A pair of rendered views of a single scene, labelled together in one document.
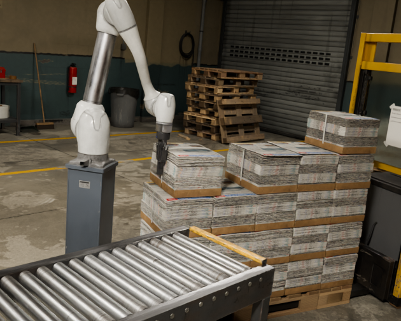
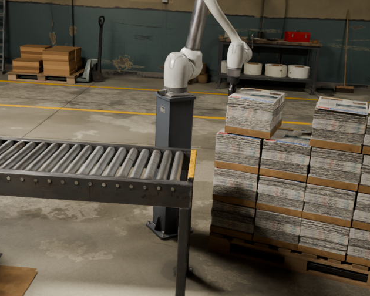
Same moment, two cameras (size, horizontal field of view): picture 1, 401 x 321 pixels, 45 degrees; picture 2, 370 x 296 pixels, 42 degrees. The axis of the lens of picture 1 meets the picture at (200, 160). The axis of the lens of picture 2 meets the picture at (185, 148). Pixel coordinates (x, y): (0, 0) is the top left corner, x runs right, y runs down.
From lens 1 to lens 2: 1.88 m
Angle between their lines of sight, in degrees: 46
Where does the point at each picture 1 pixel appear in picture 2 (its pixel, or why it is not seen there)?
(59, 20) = not seen: outside the picture
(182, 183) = (233, 120)
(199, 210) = (246, 148)
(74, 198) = (158, 119)
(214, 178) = (263, 122)
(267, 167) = (322, 121)
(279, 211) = (337, 170)
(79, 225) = (160, 140)
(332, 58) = not seen: outside the picture
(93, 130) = (168, 68)
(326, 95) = not seen: outside the picture
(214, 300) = (117, 186)
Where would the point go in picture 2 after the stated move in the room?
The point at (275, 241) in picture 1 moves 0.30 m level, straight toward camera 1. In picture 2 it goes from (332, 199) to (295, 209)
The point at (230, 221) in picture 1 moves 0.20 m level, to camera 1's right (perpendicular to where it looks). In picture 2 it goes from (279, 166) to (306, 176)
